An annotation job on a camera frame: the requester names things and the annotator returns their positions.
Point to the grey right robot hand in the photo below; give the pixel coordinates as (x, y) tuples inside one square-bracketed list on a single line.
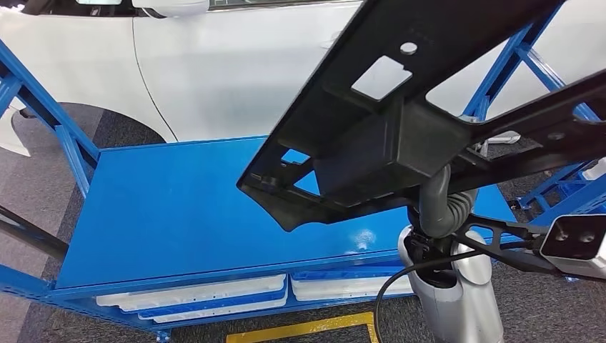
[(433, 203)]

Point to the black plastic plate bracket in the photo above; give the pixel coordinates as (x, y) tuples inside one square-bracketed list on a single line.
[(402, 142)]

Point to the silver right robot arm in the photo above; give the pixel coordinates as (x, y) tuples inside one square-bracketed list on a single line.
[(468, 303)]

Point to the blue metal shelf rack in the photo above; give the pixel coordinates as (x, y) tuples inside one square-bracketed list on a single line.
[(189, 213)]

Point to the blue plastic bin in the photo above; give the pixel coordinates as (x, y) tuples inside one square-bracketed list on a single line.
[(341, 274)]

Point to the blue wheeled metal rack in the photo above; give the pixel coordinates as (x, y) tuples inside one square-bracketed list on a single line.
[(568, 189)]

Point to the white plastic piece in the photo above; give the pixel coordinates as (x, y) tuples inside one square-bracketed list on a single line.
[(595, 169)]

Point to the white car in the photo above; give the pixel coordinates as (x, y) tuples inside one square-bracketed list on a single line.
[(213, 71)]

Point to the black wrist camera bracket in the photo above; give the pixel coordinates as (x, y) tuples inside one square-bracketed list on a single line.
[(511, 256)]

